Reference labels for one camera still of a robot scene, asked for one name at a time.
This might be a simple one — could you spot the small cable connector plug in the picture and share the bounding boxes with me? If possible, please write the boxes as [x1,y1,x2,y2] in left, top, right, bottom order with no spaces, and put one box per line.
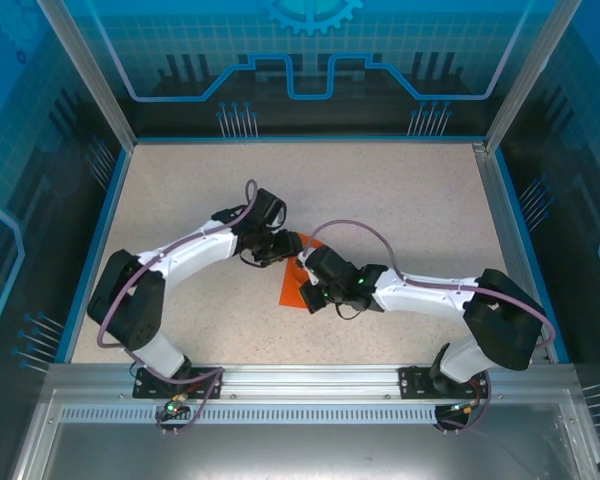
[447,399,481,417]
[162,392,192,417]

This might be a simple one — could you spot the brushed steel tray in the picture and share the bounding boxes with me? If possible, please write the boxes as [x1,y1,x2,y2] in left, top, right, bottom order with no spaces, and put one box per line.
[7,388,600,480]

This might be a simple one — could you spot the long aluminium mounting rail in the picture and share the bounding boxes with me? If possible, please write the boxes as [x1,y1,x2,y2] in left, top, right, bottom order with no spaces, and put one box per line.
[46,363,577,401]

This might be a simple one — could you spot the orange paper sheet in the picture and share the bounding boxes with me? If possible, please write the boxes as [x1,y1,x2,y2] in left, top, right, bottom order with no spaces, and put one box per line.
[278,232,326,309]

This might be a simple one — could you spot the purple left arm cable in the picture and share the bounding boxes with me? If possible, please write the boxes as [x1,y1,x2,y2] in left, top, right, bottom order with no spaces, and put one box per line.
[95,178,259,436]

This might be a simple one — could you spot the aluminium frame post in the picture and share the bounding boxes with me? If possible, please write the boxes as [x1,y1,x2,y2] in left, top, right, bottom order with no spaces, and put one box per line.
[33,0,139,150]
[483,0,585,154]

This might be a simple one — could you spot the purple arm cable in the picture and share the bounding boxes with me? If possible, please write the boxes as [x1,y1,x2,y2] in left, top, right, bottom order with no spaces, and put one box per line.
[95,178,259,436]
[301,219,557,432]

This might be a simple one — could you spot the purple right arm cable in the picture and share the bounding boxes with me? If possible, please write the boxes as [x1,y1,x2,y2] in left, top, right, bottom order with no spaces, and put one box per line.
[301,219,557,432]

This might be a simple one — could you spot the slotted grey cable duct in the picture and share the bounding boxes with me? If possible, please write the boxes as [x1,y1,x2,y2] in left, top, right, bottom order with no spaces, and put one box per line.
[58,404,486,427]

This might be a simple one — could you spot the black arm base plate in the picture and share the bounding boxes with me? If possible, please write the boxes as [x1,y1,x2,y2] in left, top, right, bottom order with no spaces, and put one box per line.
[398,364,491,400]
[132,366,225,400]

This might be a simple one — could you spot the aluminium table edge rail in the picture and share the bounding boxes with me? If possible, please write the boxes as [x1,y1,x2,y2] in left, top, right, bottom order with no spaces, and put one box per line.
[471,141,555,365]

